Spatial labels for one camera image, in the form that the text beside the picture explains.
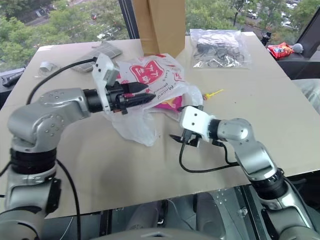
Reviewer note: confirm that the brown cardboard box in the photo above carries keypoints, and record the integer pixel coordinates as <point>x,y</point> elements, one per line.
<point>160,25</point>

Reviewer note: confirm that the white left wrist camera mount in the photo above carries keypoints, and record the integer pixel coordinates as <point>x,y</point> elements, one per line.
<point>101,75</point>

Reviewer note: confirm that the red snack bag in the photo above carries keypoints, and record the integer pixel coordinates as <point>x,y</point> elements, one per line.
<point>280,50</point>

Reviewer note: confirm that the small yellow red plastic stick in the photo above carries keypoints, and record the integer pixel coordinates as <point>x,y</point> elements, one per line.
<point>212,94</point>

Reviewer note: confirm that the grey folded cloth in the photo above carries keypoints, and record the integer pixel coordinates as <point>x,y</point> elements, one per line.
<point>107,50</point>

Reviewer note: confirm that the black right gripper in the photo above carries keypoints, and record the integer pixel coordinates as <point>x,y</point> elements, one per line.
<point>191,138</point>

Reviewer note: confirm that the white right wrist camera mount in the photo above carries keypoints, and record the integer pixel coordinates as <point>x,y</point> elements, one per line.
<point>196,120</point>

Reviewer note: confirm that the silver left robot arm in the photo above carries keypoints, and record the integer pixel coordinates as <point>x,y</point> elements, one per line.
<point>62,100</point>

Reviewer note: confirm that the clear bag of black parts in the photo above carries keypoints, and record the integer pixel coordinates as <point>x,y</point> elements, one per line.
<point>220,50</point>

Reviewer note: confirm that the translucent plastic sheet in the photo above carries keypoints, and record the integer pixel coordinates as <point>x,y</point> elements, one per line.
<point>310,92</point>

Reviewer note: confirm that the grey plush toy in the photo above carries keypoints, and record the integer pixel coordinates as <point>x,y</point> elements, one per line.
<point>297,47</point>

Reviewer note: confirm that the black window frame post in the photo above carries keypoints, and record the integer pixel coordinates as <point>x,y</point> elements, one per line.
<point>130,17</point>

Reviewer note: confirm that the pink snack package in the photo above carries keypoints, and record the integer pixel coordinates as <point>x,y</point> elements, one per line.
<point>170,105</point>

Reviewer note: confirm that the small black device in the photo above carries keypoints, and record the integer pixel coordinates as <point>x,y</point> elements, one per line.
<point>266,37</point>

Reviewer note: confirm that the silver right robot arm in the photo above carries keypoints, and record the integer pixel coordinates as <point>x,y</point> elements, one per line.
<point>252,152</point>

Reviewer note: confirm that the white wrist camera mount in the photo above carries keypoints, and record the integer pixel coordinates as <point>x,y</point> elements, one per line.
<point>101,75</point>
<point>196,120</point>

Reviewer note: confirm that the small white tape roll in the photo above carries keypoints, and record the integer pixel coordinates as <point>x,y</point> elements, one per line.
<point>47,66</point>

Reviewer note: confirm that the dark flat device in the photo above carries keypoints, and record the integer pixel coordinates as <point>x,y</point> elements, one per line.
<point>10,78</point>

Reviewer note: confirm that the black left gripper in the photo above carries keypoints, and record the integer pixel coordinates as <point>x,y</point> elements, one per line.
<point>116,97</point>

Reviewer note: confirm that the white red-printed plastic bag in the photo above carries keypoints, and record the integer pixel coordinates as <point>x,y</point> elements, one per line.
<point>140,125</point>

